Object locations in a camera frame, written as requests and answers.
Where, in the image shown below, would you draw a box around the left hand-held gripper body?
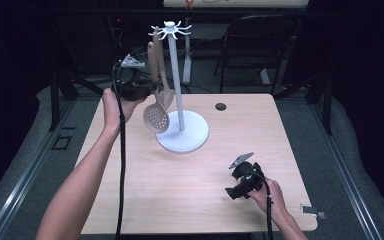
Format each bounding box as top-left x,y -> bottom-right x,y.
111,54 -> 154,102

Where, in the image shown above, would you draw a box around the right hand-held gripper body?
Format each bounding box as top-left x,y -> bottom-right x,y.
228,152 -> 266,196

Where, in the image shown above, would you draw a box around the beige perforated skimmer spoon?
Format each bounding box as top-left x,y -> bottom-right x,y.
142,41 -> 171,135

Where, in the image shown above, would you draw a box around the beige slotted spatula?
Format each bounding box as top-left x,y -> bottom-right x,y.
152,25 -> 173,109

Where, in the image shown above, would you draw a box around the white utensil rack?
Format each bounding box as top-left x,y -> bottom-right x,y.
148,20 -> 210,154

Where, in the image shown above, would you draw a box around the person's right hand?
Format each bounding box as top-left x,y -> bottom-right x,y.
248,178 -> 286,218

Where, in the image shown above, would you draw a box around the person's left hand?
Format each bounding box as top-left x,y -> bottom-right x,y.
101,87 -> 147,134

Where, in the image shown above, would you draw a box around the dark equipment with red light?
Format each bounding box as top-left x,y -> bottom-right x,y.
56,0 -> 128,76

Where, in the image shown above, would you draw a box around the white table foot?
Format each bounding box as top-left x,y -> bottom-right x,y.
259,68 -> 272,87

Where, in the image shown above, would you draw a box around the black chair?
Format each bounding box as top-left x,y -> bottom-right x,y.
213,14 -> 299,96

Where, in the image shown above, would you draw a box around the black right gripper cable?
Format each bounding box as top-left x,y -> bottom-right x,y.
251,171 -> 274,240

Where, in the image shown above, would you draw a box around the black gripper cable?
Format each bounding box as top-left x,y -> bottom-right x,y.
112,61 -> 128,240
251,171 -> 274,240

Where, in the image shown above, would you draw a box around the black floor cables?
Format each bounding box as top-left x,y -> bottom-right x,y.
126,46 -> 214,95

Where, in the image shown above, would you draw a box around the white table leg post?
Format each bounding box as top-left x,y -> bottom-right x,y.
181,18 -> 193,86

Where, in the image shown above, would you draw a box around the grey table bracket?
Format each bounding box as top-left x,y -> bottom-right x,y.
299,204 -> 328,220

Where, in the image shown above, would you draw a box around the black metal frame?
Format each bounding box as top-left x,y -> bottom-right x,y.
48,69 -> 111,132
273,71 -> 334,136

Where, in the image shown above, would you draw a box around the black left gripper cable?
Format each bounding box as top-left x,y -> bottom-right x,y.
112,61 -> 128,240

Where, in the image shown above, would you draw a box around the aluminium floor rail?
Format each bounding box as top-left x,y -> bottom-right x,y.
0,99 -> 78,240
308,99 -> 383,240

